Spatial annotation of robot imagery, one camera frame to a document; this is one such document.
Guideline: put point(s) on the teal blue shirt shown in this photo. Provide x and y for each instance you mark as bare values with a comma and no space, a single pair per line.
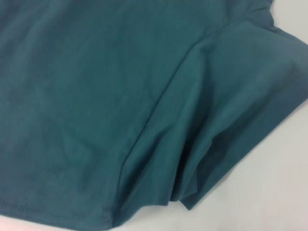
120,96

